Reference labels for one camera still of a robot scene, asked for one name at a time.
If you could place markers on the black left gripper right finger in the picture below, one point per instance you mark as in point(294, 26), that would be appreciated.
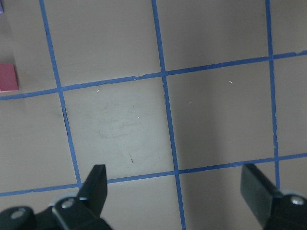
point(273, 208)

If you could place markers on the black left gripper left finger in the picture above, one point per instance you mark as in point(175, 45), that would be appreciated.
point(83, 211)

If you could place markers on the red foam cube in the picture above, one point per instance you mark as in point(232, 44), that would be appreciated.
point(8, 80)

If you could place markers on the purple foam cube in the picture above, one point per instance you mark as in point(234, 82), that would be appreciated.
point(1, 8)

